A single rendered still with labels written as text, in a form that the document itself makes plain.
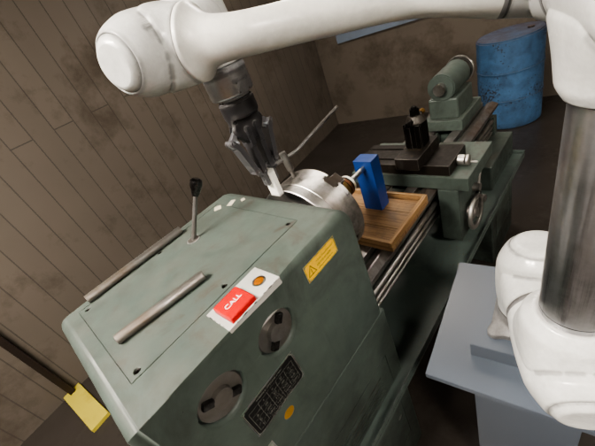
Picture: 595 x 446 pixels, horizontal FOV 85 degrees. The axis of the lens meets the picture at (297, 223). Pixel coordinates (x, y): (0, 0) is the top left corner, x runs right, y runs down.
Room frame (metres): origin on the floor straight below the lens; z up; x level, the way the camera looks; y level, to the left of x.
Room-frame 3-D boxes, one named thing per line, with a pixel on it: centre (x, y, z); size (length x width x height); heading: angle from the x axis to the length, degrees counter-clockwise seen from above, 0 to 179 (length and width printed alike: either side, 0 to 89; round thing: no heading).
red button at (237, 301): (0.46, 0.17, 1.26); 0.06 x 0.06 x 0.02; 37
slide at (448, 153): (1.26, -0.57, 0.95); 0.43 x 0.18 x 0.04; 37
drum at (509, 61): (2.89, -2.44, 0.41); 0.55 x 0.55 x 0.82
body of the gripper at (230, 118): (0.70, 0.02, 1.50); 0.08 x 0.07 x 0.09; 127
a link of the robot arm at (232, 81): (0.70, 0.02, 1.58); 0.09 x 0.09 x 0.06
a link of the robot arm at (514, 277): (0.46, -0.46, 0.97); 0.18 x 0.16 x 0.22; 151
